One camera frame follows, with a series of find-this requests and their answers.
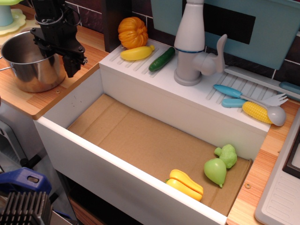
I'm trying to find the stainless steel pot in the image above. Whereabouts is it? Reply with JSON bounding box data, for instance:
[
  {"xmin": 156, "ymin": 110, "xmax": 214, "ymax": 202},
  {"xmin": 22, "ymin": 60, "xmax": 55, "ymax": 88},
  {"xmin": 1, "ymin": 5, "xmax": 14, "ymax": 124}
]
[{"xmin": 0, "ymin": 31, "xmax": 66, "ymax": 93}]

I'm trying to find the black ribbed heat sink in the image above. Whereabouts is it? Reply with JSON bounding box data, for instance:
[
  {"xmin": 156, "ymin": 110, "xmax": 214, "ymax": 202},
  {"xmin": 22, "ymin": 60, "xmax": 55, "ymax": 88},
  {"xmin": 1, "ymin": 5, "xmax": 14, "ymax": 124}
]
[{"xmin": 0, "ymin": 192, "xmax": 53, "ymax": 225}]

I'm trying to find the yellow toy banana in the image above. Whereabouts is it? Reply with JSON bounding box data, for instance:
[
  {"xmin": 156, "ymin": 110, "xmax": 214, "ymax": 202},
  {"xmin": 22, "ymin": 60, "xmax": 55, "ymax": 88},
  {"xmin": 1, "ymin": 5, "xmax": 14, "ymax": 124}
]
[{"xmin": 120, "ymin": 45, "xmax": 155, "ymax": 61}]

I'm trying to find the light blue toy cup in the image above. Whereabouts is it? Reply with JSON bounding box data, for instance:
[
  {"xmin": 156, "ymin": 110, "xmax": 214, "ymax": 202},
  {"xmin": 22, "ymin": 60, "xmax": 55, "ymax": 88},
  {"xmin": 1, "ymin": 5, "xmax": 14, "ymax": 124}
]
[{"xmin": 0, "ymin": 0, "xmax": 20, "ymax": 27}]

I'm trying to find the yellow flower shaped plate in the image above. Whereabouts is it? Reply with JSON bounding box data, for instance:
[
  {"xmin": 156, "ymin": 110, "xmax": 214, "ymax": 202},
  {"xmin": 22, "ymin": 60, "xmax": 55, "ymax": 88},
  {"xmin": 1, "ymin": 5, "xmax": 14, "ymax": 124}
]
[{"xmin": 0, "ymin": 9, "xmax": 26, "ymax": 36}]

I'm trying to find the yellow toy bell pepper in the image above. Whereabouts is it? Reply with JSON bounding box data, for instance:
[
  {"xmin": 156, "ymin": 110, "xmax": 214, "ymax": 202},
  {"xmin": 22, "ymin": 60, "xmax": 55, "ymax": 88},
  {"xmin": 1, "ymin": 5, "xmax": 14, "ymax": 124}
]
[{"xmin": 166, "ymin": 169, "xmax": 204, "ymax": 202}]

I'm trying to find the blue handled toy spoon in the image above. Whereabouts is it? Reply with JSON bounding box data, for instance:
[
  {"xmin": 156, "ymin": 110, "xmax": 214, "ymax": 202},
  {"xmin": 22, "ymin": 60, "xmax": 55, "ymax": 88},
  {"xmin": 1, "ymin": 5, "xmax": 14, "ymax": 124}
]
[{"xmin": 213, "ymin": 84, "xmax": 288, "ymax": 127}]

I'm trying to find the brown cardboard sheet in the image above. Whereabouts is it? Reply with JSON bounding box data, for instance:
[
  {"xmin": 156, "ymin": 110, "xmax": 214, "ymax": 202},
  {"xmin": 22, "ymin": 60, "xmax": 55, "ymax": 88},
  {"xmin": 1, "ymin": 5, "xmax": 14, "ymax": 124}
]
[{"xmin": 68, "ymin": 94, "xmax": 252, "ymax": 215}]

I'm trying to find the orange toy pumpkin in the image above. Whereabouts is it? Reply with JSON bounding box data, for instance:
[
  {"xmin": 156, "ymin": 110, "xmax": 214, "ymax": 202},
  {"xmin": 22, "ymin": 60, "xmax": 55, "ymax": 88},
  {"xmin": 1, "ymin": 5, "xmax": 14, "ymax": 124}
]
[{"xmin": 118, "ymin": 17, "xmax": 148, "ymax": 49}]

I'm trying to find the green toy cucumber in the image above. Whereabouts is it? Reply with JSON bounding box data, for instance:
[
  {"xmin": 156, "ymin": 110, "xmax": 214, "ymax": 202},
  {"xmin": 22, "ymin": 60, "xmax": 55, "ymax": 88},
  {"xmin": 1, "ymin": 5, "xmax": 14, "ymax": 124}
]
[{"xmin": 148, "ymin": 47, "xmax": 175, "ymax": 72}]

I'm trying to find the blue handled toy fork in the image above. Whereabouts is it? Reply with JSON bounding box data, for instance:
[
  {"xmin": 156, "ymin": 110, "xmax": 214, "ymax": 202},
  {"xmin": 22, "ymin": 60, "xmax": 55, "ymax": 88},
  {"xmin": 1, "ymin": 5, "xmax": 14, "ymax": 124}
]
[{"xmin": 221, "ymin": 93, "xmax": 288, "ymax": 108}]

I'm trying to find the teal utensil handle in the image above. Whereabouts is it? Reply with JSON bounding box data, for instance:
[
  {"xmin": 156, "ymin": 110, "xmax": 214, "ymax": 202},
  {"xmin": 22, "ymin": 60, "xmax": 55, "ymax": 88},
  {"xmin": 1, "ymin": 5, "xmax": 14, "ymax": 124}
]
[{"xmin": 279, "ymin": 82, "xmax": 300, "ymax": 94}]

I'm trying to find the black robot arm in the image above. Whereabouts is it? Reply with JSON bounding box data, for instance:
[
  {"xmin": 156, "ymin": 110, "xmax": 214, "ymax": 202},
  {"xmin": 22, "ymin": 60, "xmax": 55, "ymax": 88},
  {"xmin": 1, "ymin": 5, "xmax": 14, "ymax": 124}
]
[{"xmin": 30, "ymin": 0, "xmax": 87, "ymax": 78}]

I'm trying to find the grey toy faucet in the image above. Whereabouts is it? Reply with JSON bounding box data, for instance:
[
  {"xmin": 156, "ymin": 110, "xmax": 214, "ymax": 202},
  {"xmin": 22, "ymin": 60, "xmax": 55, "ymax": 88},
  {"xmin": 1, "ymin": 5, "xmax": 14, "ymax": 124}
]
[{"xmin": 174, "ymin": 0, "xmax": 227, "ymax": 86}]

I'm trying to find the white toy sink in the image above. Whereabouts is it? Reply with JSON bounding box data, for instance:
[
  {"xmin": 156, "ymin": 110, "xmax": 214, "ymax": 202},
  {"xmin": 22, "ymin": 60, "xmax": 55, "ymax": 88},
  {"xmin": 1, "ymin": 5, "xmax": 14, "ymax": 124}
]
[{"xmin": 35, "ymin": 48, "xmax": 276, "ymax": 225}]

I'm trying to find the green toy pear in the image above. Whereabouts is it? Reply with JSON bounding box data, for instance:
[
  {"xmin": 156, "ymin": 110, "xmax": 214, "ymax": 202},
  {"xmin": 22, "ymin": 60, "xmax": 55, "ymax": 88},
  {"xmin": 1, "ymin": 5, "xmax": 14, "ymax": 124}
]
[{"xmin": 204, "ymin": 158, "xmax": 227, "ymax": 188}]

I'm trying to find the blue clamp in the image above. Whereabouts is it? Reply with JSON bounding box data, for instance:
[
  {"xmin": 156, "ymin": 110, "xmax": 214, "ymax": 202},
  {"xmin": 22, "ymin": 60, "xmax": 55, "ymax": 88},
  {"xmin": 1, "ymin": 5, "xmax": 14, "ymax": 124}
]
[{"xmin": 0, "ymin": 167, "xmax": 52, "ymax": 194}]

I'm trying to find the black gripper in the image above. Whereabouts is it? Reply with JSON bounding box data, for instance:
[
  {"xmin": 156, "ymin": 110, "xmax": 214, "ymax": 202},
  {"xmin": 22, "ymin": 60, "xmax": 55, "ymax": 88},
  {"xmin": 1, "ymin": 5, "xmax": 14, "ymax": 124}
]
[{"xmin": 30, "ymin": 22, "xmax": 87, "ymax": 78}]

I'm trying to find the yellow toy corn cob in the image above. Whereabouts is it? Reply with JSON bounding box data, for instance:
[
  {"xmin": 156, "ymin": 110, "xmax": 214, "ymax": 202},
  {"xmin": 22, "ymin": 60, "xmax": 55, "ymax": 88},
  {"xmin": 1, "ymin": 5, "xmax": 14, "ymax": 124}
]
[{"xmin": 242, "ymin": 101, "xmax": 272, "ymax": 124}]

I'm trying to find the grey toy stove top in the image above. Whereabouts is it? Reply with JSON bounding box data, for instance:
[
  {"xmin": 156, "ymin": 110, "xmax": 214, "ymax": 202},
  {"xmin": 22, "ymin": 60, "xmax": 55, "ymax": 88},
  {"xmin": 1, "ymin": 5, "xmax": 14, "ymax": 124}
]
[{"xmin": 255, "ymin": 121, "xmax": 300, "ymax": 225}]

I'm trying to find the green toy broccoli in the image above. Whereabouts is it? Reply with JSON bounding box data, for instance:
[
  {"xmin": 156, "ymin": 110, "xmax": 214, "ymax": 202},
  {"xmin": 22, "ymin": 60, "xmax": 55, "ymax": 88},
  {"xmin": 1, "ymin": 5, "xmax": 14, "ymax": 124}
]
[{"xmin": 214, "ymin": 144, "xmax": 237, "ymax": 169}]

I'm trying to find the wooden cutting board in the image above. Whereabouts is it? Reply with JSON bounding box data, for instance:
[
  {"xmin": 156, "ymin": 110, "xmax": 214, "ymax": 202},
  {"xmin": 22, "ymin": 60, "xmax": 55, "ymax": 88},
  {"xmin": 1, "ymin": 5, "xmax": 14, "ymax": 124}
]
[{"xmin": 0, "ymin": 20, "xmax": 40, "ymax": 45}]

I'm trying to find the teal hanging bin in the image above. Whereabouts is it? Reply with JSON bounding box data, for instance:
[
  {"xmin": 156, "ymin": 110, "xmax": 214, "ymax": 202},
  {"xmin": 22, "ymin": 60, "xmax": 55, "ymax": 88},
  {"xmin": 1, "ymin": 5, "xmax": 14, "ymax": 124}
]
[{"xmin": 151, "ymin": 0, "xmax": 300, "ymax": 69}]

